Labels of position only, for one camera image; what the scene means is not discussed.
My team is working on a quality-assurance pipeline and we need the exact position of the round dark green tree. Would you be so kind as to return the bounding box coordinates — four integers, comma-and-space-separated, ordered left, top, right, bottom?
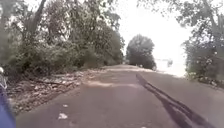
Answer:
125, 33, 157, 71

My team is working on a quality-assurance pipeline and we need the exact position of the grey asphalt road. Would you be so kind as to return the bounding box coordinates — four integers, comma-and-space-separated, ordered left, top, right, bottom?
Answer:
14, 64, 224, 128

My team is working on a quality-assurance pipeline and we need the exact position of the dense wood of trees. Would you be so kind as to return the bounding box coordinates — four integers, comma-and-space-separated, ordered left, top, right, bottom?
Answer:
0, 0, 126, 80

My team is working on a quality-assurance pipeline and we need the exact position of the white litter piece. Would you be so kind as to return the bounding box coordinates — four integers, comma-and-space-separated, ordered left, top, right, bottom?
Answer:
57, 112, 69, 120

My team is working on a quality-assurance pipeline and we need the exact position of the leaf-littered dirt verge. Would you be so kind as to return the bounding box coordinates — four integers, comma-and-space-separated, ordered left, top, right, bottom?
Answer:
4, 68, 105, 116

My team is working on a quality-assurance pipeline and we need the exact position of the row of leafy trees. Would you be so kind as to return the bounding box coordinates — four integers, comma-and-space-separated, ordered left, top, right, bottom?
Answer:
138, 0, 224, 89

